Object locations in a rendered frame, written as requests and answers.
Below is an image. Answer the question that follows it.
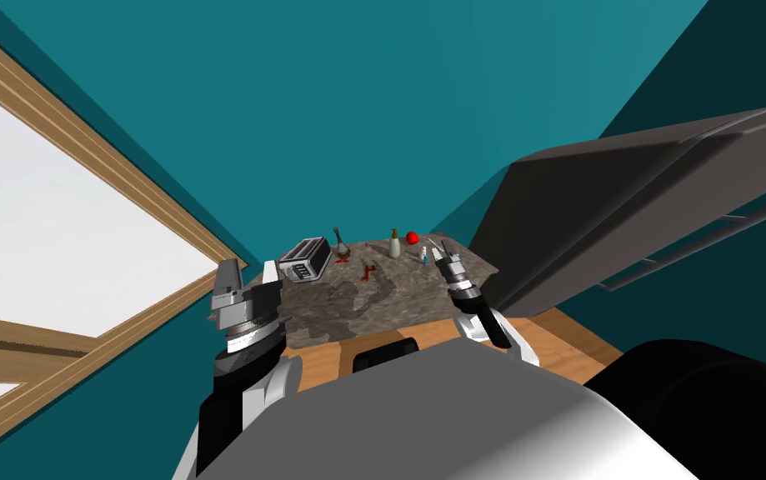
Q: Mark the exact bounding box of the wooden framed window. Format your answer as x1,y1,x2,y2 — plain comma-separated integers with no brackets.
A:
0,12,248,469

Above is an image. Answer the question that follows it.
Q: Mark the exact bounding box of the brown glass bottle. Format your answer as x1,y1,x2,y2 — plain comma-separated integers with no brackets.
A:
333,226,353,263

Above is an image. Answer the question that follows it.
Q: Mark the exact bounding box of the dark grey fridge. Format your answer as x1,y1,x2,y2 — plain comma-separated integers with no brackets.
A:
465,99,766,319

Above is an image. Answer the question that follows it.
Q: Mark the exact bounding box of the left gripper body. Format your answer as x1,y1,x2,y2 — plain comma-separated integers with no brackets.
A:
208,280,286,333

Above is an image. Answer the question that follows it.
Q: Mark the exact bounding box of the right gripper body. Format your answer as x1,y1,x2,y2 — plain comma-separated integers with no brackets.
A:
433,252,468,285

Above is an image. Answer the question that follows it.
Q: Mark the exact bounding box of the wooden counter cabinet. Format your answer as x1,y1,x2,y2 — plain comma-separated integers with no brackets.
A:
281,307,624,396

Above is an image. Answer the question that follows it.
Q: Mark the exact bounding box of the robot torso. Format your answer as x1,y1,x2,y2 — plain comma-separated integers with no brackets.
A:
195,336,701,480

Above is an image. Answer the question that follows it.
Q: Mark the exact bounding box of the silver toaster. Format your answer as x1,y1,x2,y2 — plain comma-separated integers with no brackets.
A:
278,236,333,285

